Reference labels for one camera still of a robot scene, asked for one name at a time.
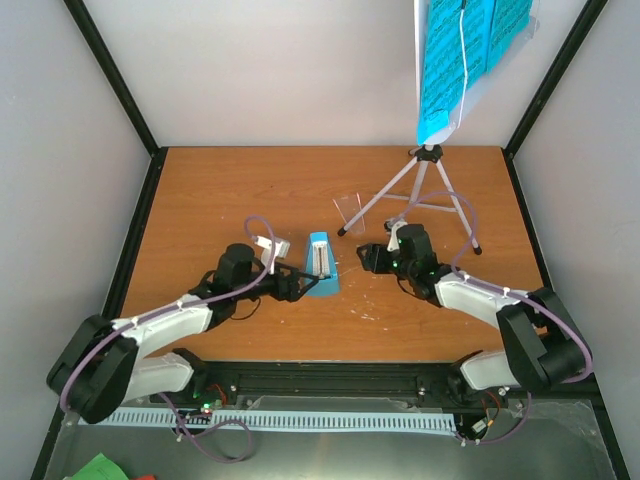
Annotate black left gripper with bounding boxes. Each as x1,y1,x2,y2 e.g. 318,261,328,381
234,261,318,302

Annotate blue metronome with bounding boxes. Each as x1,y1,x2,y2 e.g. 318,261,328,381
305,232,340,297

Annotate clear plastic metronome cover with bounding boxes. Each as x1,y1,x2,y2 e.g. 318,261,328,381
333,193,366,235

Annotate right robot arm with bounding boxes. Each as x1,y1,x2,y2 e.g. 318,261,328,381
357,222,593,393

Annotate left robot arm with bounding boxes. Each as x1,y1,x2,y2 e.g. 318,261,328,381
46,243,319,424

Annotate white tripod music stand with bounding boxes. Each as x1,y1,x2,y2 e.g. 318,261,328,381
337,142,484,256

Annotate blue sheet music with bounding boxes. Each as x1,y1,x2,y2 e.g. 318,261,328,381
414,0,538,146

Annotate green paper sheet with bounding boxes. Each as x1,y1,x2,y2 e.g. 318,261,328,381
64,453,129,480

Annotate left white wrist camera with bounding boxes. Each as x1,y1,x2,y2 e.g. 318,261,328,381
253,236,290,275

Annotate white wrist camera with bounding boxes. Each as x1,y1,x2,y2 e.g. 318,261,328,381
253,236,290,275
384,218,407,252

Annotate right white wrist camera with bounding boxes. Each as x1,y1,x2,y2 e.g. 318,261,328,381
384,218,407,252

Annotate black aluminium frame rail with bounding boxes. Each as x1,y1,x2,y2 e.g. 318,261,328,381
64,362,599,416

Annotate grey slotted cable duct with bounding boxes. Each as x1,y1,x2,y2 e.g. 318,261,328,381
100,407,456,436

